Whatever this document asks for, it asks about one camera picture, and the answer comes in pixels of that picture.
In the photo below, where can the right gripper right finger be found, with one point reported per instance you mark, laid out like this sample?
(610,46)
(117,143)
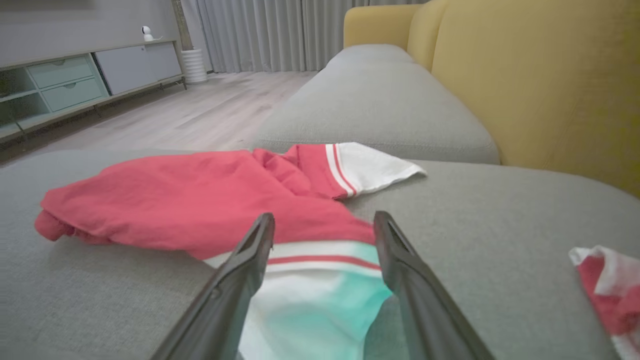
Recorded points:
(425,310)

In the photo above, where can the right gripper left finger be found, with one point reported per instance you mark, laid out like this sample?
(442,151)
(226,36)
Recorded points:
(225,305)

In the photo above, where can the red shirt with white sleeves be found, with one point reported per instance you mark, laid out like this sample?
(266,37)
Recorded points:
(175,200)

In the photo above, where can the red shorts with white stripe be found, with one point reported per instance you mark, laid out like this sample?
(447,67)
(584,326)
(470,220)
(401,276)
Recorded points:
(610,295)

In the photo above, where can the large grey sofa seat cushion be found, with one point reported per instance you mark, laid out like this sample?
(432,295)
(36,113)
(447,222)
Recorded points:
(500,225)

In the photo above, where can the small grey sofa seat cushion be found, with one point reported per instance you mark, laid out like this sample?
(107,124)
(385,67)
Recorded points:
(380,100)

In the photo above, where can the white ribbed floor vase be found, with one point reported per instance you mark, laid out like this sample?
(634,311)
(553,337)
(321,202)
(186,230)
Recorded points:
(194,66)

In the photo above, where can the yellow sofa back cushion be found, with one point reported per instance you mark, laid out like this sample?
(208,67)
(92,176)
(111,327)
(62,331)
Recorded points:
(550,90)
(425,30)

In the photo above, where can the low grey media cabinet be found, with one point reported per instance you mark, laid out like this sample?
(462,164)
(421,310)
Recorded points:
(135,65)

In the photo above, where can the pale green cabinet drawer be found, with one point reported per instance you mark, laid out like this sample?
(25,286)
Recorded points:
(60,71)
(75,94)

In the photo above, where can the grey pleated curtain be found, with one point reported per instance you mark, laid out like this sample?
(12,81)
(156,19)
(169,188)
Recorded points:
(275,35)

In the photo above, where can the brown plant trunk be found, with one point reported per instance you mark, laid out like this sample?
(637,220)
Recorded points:
(182,25)

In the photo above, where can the yellow sofa armrest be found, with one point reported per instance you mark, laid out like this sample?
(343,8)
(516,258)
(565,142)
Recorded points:
(375,25)

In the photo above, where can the small white security camera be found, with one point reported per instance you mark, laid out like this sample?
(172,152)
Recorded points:
(147,33)

